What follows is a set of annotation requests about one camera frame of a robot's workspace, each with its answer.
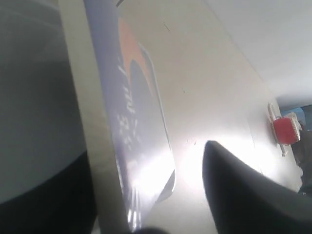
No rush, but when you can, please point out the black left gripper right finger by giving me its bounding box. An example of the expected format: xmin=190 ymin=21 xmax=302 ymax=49
xmin=202 ymin=141 xmax=312 ymax=234

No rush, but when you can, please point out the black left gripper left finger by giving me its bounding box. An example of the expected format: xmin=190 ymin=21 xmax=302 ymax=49
xmin=0 ymin=0 xmax=97 ymax=234

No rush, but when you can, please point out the blue spine book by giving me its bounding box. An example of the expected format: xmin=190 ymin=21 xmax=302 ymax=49
xmin=58 ymin=0 xmax=176 ymax=234

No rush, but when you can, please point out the red emergency stop box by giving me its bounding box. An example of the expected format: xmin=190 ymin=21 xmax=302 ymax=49
xmin=268 ymin=103 xmax=302 ymax=156

